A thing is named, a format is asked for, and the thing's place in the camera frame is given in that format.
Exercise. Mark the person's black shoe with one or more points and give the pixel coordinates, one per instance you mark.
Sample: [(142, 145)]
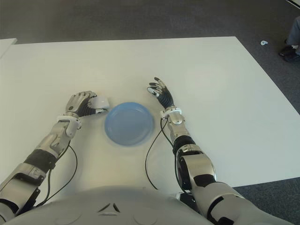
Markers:
[(294, 32)]

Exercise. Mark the white side table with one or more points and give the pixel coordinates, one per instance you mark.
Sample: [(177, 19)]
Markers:
[(5, 45)]

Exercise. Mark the small white floor object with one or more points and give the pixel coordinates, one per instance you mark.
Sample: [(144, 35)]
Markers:
[(264, 42)]

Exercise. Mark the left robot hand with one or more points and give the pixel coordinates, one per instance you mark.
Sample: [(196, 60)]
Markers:
[(77, 103)]

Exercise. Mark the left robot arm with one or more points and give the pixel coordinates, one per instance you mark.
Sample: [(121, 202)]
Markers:
[(47, 143)]

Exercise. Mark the white wall charger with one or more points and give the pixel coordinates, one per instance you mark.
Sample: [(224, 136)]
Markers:
[(100, 102)]

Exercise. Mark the blue plastic plate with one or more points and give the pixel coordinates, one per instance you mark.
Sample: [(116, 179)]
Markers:
[(129, 124)]

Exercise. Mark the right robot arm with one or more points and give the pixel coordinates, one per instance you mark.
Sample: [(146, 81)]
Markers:
[(199, 164)]

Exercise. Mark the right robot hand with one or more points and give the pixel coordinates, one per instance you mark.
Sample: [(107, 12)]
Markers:
[(165, 97)]

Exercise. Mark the grey robot torso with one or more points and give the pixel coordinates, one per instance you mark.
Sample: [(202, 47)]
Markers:
[(105, 204)]

